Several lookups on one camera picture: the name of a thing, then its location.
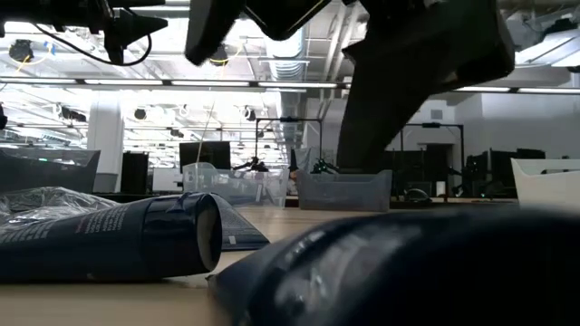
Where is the long ceiling light strip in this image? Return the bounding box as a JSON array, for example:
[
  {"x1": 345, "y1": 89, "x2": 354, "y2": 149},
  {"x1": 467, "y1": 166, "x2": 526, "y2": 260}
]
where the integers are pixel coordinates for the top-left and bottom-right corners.
[{"x1": 0, "y1": 77, "x2": 580, "y2": 95}]

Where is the black ceiling device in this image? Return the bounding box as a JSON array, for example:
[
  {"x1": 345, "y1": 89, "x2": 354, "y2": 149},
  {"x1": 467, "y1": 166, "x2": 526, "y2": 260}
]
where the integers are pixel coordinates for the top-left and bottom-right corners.
[{"x1": 8, "y1": 39, "x2": 35, "y2": 63}]

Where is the black disc in plastic bag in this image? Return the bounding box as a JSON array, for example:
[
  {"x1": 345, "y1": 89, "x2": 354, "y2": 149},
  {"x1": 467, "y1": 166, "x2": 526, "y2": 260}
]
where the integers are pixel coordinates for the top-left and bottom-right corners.
[{"x1": 0, "y1": 186, "x2": 121, "y2": 230}]

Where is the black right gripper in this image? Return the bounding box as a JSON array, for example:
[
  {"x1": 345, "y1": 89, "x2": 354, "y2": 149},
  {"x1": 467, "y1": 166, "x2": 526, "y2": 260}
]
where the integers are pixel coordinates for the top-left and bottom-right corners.
[{"x1": 337, "y1": 0, "x2": 517, "y2": 172}]

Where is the navy blue toiletry tube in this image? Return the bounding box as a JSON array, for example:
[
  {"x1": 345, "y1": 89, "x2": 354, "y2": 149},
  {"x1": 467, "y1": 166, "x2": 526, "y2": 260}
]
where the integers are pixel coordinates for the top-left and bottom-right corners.
[
  {"x1": 0, "y1": 191, "x2": 224, "y2": 284},
  {"x1": 210, "y1": 193, "x2": 272, "y2": 253}
]

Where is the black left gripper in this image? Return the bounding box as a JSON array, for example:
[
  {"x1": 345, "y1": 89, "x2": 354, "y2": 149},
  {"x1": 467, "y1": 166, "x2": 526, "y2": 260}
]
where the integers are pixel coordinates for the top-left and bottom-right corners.
[{"x1": 0, "y1": 0, "x2": 169, "y2": 46}]

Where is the black cabinet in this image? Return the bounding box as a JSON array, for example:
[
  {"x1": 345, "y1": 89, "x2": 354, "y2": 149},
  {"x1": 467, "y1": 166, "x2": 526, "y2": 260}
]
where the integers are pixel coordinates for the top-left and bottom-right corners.
[{"x1": 120, "y1": 151, "x2": 150, "y2": 196}]

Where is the grey plastic bin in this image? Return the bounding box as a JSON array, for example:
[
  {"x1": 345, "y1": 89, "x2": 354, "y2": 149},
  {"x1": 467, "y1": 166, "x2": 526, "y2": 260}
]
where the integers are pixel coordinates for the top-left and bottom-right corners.
[{"x1": 295, "y1": 169, "x2": 394, "y2": 213}]

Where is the black background monitor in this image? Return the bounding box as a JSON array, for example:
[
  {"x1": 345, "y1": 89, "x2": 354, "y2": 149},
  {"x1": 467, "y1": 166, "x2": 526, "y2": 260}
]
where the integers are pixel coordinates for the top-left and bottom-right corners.
[{"x1": 179, "y1": 140, "x2": 232, "y2": 175}]

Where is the clear plastic bin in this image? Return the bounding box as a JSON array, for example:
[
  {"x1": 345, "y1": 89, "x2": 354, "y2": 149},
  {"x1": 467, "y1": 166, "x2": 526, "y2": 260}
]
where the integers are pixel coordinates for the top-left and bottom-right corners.
[{"x1": 181, "y1": 161, "x2": 291, "y2": 209}]

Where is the navy tube with pink lettering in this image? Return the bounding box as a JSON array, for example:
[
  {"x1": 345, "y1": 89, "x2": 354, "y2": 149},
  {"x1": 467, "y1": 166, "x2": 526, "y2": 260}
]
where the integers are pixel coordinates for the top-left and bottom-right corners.
[{"x1": 207, "y1": 206, "x2": 580, "y2": 326}]

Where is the silver ventilation duct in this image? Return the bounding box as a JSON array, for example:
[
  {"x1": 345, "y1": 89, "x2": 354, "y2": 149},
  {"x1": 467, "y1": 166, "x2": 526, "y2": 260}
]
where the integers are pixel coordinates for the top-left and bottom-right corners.
[{"x1": 265, "y1": 38, "x2": 314, "y2": 82}]

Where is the black robot rig frame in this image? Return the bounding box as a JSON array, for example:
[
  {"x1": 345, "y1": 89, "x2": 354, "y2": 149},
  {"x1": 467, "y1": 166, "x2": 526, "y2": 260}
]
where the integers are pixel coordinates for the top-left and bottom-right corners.
[
  {"x1": 400, "y1": 121, "x2": 467, "y2": 200},
  {"x1": 233, "y1": 117, "x2": 341, "y2": 176}
]

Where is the white plastic bin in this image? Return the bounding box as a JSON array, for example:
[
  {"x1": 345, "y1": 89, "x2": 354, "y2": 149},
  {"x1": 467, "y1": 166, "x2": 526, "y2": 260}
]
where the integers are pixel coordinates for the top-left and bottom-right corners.
[{"x1": 510, "y1": 158, "x2": 580, "y2": 210}]

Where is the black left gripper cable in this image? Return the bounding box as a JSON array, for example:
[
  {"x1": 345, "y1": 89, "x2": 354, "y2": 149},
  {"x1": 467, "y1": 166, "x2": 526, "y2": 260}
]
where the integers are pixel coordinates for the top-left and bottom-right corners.
[{"x1": 31, "y1": 22, "x2": 153, "y2": 68}]

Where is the black office workstation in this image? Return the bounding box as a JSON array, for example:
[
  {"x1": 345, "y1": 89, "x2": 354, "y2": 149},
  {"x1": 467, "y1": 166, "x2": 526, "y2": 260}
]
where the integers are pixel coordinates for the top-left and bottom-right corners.
[{"x1": 465, "y1": 148, "x2": 547, "y2": 200}]

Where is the dark translucent plastic bin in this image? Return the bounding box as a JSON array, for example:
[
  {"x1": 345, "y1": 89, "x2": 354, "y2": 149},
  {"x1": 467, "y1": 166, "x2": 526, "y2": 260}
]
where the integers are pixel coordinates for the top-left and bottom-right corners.
[{"x1": 0, "y1": 148, "x2": 102, "y2": 195}]

